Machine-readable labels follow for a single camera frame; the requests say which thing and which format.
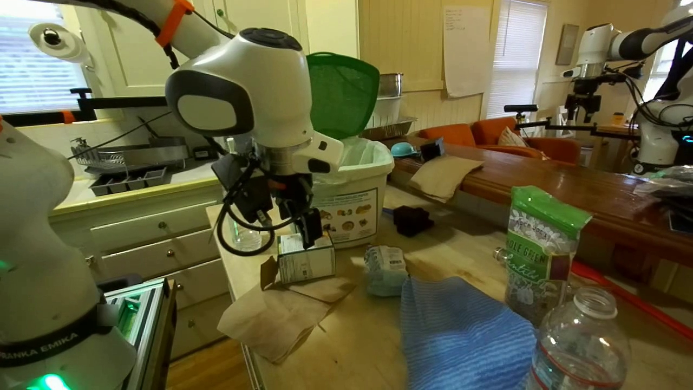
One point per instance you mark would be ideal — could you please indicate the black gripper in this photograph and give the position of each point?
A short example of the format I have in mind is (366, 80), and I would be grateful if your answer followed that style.
(292, 191)

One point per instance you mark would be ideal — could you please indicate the small white box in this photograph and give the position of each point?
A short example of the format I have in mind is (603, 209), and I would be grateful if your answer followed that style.
(307, 264)

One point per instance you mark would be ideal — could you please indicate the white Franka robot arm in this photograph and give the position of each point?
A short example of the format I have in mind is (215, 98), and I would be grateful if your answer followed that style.
(252, 88)

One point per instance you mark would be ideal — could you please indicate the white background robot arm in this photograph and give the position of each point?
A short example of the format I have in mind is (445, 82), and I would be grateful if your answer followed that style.
(657, 136)

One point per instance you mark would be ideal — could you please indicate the white plastic bin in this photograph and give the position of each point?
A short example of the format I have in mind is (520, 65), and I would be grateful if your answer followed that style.
(360, 181)

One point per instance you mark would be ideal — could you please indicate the green plastic bin lid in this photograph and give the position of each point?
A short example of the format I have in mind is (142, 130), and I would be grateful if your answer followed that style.
(348, 94)

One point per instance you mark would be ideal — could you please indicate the black cloth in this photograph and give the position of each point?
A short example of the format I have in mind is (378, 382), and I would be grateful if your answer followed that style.
(413, 219)

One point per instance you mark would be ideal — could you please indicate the light blue round object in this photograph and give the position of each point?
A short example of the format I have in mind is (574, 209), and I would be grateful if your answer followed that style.
(404, 150)

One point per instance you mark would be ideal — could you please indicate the metal bowl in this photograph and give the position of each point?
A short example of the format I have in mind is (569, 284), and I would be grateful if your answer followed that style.
(390, 130)

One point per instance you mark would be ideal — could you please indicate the flat brown paper bag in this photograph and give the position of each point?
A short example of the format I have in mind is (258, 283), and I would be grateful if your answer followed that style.
(445, 175)

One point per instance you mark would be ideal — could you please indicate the small black device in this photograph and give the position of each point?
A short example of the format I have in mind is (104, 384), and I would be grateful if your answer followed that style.
(434, 150)

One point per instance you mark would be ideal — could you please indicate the metal pot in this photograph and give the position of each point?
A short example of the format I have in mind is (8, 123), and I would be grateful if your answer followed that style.
(390, 100)

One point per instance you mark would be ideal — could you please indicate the cream cabinet with drawers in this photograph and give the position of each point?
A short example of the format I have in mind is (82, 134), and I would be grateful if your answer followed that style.
(144, 230)

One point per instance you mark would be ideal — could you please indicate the metal sink pan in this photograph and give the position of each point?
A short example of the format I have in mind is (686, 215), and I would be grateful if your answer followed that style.
(144, 154)

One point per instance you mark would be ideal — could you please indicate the black compartment tray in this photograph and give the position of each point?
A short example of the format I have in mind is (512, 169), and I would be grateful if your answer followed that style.
(131, 181)

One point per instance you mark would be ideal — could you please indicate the orange sofa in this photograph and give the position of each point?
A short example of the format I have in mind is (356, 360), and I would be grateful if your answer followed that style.
(452, 132)

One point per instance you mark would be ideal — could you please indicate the blue cloth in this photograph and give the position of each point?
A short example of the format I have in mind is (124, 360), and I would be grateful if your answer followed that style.
(462, 338)

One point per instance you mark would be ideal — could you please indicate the beige sofa cushion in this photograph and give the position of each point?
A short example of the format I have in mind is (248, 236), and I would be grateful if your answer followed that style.
(512, 140)

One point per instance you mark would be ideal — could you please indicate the green snack bag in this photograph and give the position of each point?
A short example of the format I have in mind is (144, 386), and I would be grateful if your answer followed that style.
(538, 239)

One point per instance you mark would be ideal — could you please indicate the window with white blinds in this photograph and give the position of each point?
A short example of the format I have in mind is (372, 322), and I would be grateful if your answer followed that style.
(517, 56)

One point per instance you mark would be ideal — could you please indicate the dark wooden table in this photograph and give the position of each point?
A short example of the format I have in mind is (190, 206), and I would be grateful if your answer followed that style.
(577, 186)

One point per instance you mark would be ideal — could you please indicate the clear plastic bottle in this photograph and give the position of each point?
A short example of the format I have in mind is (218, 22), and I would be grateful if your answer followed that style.
(577, 347)

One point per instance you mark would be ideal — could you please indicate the bright window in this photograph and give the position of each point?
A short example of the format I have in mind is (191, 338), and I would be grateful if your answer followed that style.
(36, 82)

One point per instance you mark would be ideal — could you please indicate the paper towel roll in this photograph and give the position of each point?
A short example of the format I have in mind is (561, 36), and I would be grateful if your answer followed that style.
(54, 37)

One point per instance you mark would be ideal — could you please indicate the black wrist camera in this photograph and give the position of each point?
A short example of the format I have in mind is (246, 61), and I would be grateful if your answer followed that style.
(246, 195)

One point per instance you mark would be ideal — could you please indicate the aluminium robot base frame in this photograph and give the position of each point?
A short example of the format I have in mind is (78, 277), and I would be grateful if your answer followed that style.
(142, 316)

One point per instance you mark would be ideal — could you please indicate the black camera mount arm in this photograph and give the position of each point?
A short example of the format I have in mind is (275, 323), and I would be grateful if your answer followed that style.
(121, 102)

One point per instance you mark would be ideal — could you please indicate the white wall poster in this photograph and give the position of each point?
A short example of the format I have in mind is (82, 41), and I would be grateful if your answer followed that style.
(469, 51)

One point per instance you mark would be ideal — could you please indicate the black background camera stand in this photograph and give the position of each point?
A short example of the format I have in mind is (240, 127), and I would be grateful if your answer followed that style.
(571, 129)

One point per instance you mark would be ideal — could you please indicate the framed wall picture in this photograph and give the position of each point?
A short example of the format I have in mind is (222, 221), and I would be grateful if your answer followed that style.
(569, 44)

